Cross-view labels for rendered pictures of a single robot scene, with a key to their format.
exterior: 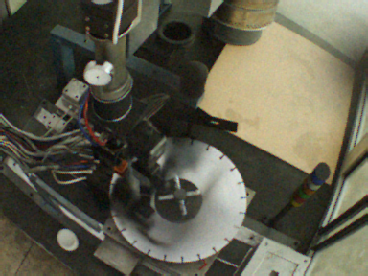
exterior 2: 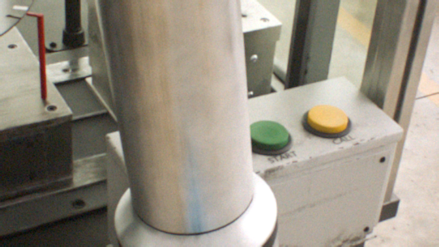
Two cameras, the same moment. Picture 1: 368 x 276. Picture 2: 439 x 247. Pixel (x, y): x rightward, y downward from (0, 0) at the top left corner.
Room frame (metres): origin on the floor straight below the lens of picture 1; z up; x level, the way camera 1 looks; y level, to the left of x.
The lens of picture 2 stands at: (-0.48, 0.37, 1.40)
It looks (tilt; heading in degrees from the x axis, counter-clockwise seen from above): 36 degrees down; 309
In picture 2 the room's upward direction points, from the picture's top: 5 degrees clockwise
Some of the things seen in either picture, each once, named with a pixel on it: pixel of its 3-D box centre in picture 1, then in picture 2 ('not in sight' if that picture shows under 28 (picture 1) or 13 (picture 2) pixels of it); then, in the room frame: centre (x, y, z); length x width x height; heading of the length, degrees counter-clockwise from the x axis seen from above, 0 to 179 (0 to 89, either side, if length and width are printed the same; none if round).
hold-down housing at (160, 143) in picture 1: (146, 155); not in sight; (0.33, 0.06, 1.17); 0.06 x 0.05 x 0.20; 62
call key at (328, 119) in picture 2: not in sight; (326, 123); (-0.11, -0.25, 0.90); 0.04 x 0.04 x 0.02
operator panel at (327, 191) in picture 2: not in sight; (251, 190); (-0.07, -0.19, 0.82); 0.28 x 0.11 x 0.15; 71
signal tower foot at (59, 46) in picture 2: (274, 220); (73, 36); (0.37, -0.32, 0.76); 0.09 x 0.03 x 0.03; 71
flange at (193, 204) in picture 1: (178, 199); not in sight; (0.33, -0.02, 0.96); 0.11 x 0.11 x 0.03
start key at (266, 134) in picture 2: not in sight; (266, 140); (-0.08, -0.18, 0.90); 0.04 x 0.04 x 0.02
